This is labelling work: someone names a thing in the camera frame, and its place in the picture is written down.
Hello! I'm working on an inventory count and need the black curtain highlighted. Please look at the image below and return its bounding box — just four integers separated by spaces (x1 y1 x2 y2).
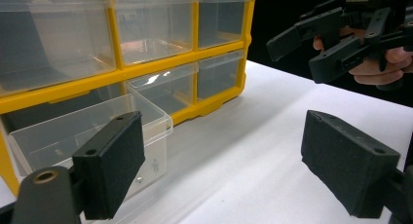
247 0 413 107

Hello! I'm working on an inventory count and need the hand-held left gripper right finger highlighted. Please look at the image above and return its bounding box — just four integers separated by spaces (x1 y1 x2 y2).
300 109 401 219

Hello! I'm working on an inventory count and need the yellow black organizer cabinet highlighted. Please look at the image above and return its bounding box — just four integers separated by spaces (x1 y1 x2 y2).
0 0 260 198

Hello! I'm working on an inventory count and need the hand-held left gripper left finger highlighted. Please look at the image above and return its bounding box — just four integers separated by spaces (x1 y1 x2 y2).
71 110 146 221

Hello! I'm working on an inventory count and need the clear plastic drawer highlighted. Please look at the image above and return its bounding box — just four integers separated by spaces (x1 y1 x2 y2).
7 93 174 200

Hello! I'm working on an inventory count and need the grid of clear drawers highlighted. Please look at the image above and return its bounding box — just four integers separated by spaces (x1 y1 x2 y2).
0 0 253 112

